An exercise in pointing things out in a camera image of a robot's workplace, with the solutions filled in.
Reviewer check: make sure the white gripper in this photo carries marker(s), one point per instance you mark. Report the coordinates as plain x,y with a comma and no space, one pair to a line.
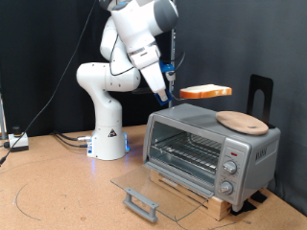
153,78

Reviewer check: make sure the white bread slice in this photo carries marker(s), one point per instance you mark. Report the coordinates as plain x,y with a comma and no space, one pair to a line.
204,91

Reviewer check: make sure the silver temperature knob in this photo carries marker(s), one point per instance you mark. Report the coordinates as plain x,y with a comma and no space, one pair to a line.
230,167

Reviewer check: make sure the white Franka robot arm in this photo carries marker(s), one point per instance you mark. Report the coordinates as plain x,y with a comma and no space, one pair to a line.
105,76

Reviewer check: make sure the silver toaster oven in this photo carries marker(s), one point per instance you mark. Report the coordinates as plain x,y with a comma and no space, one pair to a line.
255,159

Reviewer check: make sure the vertical metal pole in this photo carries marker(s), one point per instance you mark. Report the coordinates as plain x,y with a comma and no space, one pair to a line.
173,41

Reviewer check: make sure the small wooden cutting board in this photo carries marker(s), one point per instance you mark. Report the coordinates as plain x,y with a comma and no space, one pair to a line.
243,123

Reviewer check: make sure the black metal bookend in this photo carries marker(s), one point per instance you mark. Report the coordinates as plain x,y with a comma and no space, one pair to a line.
254,89

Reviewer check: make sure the silver timer knob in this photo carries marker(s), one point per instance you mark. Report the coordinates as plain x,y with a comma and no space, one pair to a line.
226,188

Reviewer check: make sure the wooden block base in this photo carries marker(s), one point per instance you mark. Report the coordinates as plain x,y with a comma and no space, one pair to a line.
220,207

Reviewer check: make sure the black foam pad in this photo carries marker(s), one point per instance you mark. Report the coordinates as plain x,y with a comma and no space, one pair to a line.
259,196
243,207

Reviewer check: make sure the grey emergency stop box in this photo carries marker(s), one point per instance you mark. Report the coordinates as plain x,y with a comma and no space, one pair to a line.
19,142

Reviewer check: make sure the metal stand leg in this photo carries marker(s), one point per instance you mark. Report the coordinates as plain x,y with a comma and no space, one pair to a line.
2,118

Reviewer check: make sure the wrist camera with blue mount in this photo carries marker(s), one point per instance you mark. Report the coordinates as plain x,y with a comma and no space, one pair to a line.
167,67

